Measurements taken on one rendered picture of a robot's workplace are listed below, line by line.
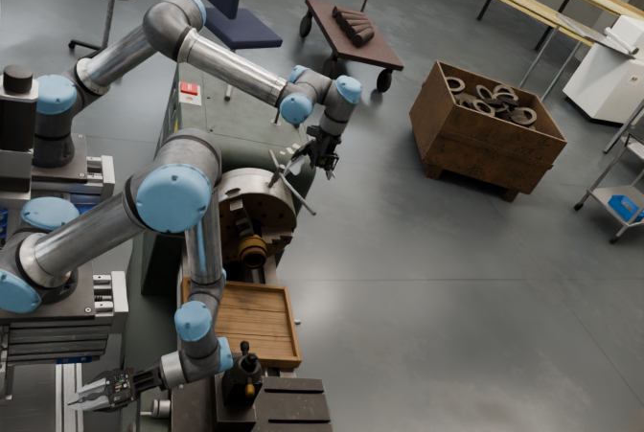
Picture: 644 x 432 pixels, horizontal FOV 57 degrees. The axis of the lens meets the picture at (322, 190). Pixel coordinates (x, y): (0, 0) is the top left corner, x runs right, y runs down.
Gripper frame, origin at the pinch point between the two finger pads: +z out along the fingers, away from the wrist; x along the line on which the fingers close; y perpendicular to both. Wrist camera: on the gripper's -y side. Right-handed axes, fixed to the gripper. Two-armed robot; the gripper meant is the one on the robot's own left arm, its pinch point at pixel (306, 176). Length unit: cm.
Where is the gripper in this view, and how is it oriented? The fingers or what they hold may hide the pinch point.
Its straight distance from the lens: 179.5
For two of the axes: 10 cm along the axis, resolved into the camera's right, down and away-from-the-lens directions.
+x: 8.9, 0.7, 4.5
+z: -3.4, 7.4, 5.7
